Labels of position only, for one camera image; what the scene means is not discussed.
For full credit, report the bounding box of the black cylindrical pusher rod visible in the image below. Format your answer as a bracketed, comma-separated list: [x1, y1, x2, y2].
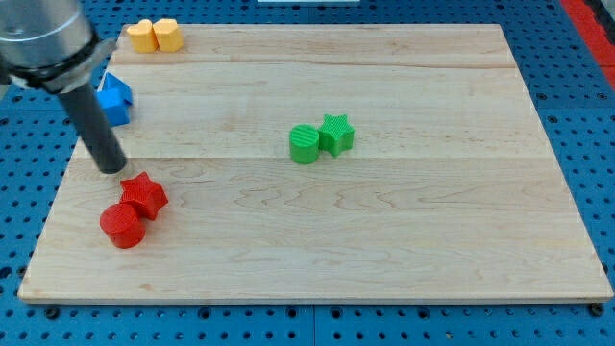
[58, 84, 127, 174]

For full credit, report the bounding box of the red star block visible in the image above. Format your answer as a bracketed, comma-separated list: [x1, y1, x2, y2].
[120, 172, 168, 220]

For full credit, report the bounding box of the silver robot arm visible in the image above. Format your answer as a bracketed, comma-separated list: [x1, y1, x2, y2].
[1, 0, 127, 174]

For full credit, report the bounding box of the green star block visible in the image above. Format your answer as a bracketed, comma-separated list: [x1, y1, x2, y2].
[318, 114, 355, 157]

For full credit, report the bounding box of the blue triangle block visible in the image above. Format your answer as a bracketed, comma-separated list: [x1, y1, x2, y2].
[97, 72, 133, 106]

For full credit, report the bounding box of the blue cube block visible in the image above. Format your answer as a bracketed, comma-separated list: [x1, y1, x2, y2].
[96, 88, 133, 127]

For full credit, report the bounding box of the yellow pentagon block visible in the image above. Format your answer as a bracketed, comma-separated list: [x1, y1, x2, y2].
[126, 19, 159, 54]

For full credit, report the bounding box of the yellow heart block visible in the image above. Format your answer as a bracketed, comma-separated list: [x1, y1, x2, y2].
[153, 18, 184, 52]

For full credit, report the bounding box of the red cylinder block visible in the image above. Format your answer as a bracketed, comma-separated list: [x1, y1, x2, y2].
[99, 203, 145, 249]

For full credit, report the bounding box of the light wooden board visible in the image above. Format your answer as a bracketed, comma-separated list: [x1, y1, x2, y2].
[18, 24, 613, 305]

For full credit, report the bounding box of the green cylinder block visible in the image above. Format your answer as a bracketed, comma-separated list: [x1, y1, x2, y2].
[289, 124, 320, 164]

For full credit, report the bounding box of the red strip at corner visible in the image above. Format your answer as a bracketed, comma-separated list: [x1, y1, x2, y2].
[560, 0, 614, 87]

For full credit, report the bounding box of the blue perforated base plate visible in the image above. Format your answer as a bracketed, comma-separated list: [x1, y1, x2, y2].
[1, 0, 614, 345]

